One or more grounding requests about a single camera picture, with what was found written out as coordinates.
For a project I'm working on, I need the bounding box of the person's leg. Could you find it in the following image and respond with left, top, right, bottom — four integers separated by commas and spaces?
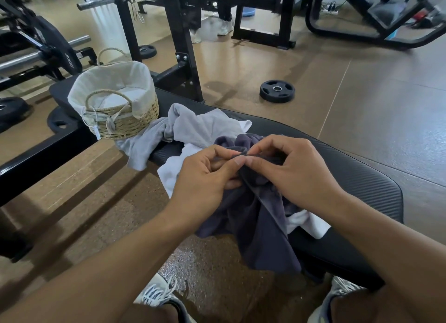
329, 286, 419, 323
118, 303, 178, 323

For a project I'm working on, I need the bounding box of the person's left hand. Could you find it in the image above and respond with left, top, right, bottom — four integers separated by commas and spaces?
167, 144, 249, 229

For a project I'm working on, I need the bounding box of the person's right forearm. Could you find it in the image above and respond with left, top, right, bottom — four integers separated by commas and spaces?
327, 193, 446, 323

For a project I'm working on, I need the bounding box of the light grey towel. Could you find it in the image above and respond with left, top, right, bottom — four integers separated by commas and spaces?
115, 103, 253, 172

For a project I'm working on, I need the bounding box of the black steel squat rack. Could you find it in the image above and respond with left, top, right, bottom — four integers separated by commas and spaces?
77, 0, 204, 102

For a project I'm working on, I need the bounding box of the white towel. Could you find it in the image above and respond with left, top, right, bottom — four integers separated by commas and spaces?
89, 87, 147, 109
157, 143, 332, 240

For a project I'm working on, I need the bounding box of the black padded weight bench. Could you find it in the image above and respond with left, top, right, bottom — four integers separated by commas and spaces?
48, 76, 405, 292

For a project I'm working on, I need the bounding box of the woven basket with white liner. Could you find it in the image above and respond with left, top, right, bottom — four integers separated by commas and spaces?
67, 47, 160, 140

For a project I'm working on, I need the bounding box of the person's left leg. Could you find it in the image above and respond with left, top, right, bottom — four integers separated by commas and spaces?
118, 303, 178, 323

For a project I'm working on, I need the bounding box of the person's right hand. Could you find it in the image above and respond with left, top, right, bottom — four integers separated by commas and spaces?
245, 134, 349, 226

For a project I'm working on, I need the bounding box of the black steel base beam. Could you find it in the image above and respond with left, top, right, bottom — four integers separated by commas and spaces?
0, 123, 98, 208

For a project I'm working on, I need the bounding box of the person's right leg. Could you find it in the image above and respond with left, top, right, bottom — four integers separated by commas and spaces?
329, 286, 419, 323

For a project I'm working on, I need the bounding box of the black barbell stand frame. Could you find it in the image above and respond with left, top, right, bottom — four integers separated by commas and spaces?
0, 0, 100, 90

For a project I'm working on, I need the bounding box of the black bench press frame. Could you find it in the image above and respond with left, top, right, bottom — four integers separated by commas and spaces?
138, 0, 299, 50

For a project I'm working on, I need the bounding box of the large black weight plate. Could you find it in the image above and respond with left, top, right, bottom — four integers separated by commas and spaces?
47, 106, 84, 133

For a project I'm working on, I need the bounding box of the person's left forearm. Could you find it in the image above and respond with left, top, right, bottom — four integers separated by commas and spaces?
0, 207, 206, 323

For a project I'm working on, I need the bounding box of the black bumper plate white print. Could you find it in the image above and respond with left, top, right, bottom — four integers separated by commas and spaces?
26, 15, 84, 77

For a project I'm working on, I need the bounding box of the person's right white shoe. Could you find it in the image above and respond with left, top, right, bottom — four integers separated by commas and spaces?
308, 276, 367, 323

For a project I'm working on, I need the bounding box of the person's white shoe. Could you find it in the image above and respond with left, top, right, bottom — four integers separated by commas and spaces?
308, 276, 367, 323
134, 273, 196, 323

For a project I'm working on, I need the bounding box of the person's left white shoe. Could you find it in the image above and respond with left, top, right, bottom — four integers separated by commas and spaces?
134, 273, 196, 323

